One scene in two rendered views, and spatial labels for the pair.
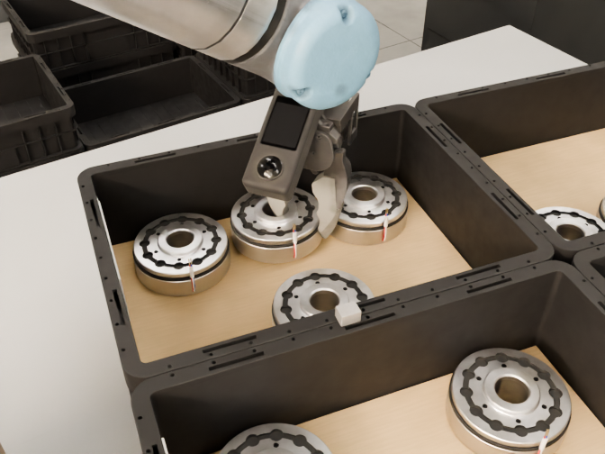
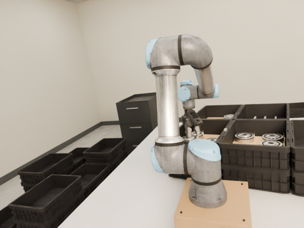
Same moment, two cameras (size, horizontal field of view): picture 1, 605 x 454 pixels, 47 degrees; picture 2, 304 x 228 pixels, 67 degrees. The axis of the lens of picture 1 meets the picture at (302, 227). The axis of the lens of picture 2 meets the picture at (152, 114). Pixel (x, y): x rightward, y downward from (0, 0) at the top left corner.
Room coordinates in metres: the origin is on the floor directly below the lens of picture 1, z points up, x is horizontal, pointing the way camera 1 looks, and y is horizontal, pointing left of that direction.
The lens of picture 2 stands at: (-0.31, 0.97, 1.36)
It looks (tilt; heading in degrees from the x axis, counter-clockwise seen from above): 13 degrees down; 323
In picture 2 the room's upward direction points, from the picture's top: 9 degrees counter-clockwise
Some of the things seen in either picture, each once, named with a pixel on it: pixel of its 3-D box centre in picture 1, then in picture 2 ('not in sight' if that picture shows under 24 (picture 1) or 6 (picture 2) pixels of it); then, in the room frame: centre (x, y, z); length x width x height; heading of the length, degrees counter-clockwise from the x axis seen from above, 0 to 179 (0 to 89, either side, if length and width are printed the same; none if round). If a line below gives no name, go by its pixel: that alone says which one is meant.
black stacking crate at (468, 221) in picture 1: (301, 256); (201, 139); (0.54, 0.00, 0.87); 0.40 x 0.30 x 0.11; 111
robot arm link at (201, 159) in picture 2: not in sight; (202, 158); (0.23, 0.35, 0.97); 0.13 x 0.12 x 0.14; 33
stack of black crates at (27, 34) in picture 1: (100, 73); (52, 183); (1.90, 0.60, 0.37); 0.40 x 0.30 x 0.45; 122
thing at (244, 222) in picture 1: (275, 213); (188, 138); (0.61, 0.03, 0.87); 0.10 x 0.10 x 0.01
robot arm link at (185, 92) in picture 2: not in sight; (187, 92); (0.55, 0.07, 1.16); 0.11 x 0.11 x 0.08; 33
